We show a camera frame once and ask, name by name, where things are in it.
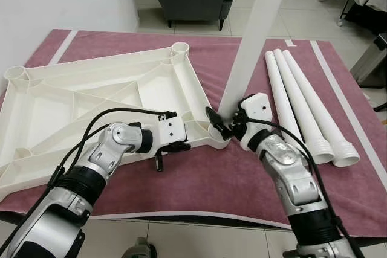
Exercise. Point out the white plastic table leg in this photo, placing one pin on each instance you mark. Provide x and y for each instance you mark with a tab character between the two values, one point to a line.
317	101
277	86
296	98
260	28

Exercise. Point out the white plastic children table top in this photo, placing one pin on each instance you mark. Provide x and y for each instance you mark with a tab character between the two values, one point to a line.
54	101

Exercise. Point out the maroon cloth with white stripes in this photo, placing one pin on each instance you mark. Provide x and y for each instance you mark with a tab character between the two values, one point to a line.
199	185

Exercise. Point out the dark robot left foot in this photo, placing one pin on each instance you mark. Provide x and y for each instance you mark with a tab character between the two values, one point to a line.
138	249

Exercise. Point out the steel trash bin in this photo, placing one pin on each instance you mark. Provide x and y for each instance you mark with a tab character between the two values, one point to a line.
370	61

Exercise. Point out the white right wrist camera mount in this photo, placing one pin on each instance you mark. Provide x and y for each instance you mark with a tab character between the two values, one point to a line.
257	108

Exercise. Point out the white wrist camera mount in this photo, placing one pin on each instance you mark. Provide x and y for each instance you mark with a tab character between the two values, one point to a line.
171	128
257	108

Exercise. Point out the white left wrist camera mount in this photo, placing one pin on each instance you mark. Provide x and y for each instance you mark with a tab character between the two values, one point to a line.
171	128

